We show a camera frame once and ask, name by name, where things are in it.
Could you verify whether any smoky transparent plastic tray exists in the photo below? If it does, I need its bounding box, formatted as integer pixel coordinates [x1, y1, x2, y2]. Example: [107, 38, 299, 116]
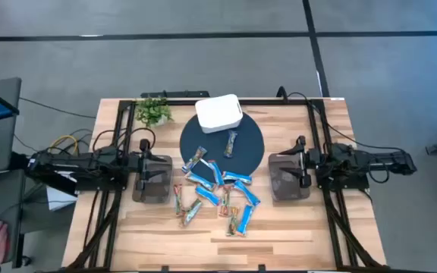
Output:
[268, 152, 311, 202]
[131, 153, 174, 205]

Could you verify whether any small green potted plant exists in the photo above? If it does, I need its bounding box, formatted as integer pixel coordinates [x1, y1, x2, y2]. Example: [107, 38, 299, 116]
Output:
[134, 96, 174, 129]

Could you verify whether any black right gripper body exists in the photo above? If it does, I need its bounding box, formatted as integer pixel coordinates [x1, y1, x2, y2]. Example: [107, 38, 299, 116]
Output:
[295, 135, 314, 190]

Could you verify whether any black power strip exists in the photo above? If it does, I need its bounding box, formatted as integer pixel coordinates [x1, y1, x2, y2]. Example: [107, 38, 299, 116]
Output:
[140, 89, 211, 99]

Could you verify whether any white plastic bin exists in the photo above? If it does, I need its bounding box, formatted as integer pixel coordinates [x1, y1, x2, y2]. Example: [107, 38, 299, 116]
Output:
[194, 93, 244, 134]

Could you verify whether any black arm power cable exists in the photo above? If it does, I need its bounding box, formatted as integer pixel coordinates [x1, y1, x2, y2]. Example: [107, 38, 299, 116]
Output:
[277, 86, 407, 153]

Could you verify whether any black support beam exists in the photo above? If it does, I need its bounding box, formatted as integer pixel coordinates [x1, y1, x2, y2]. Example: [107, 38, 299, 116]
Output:
[9, 151, 77, 197]

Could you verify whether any brown snack bar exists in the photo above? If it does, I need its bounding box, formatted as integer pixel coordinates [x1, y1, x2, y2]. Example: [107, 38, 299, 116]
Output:
[224, 130, 238, 158]

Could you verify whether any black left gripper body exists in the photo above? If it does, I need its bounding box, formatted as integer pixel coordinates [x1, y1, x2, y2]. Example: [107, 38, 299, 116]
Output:
[134, 138, 155, 192]

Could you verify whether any black monitor cable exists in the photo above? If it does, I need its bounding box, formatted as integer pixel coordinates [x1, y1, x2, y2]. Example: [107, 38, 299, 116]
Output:
[18, 97, 97, 120]

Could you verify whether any yellow cable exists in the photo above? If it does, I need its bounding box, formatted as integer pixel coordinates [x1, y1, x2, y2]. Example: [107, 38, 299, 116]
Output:
[47, 134, 80, 156]

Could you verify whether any black aluminium table frame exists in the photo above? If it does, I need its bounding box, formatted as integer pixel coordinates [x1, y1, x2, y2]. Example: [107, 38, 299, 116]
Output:
[64, 97, 386, 273]

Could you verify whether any white paper sheet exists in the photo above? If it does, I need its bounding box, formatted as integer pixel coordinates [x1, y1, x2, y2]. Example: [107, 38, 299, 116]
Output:
[46, 170, 79, 212]

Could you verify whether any round dark blue mat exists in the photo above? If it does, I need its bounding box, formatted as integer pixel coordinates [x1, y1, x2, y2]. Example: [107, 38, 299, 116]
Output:
[179, 111, 266, 186]

